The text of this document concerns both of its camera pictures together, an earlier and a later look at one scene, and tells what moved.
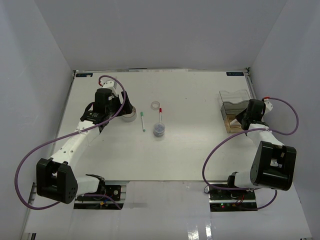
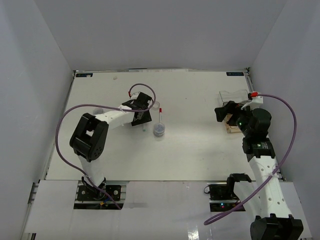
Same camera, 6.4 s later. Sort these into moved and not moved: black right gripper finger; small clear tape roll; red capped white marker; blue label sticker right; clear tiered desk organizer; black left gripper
Moved: black right gripper finger; black left gripper
Not moved: small clear tape roll; clear tiered desk organizer; red capped white marker; blue label sticker right
